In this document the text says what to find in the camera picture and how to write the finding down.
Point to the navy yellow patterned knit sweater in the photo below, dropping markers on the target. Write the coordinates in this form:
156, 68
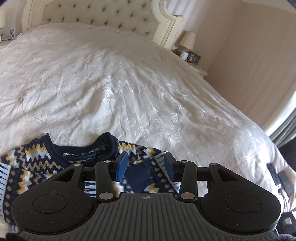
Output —
26, 166

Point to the white embroidered bedspread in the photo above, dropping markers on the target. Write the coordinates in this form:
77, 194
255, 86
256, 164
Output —
75, 81

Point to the cream tufted headboard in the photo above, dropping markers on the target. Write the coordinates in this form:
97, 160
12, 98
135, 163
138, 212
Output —
149, 19

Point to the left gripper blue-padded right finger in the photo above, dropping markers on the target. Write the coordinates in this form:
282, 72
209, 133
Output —
183, 173

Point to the white bedside table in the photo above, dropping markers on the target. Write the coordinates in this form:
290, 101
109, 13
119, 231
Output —
192, 60

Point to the black devices on bed edge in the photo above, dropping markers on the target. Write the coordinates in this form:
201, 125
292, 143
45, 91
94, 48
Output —
281, 180

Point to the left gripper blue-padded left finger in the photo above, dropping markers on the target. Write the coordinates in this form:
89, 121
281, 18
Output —
106, 173

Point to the cream table lamp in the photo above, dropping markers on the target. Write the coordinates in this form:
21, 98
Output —
188, 40

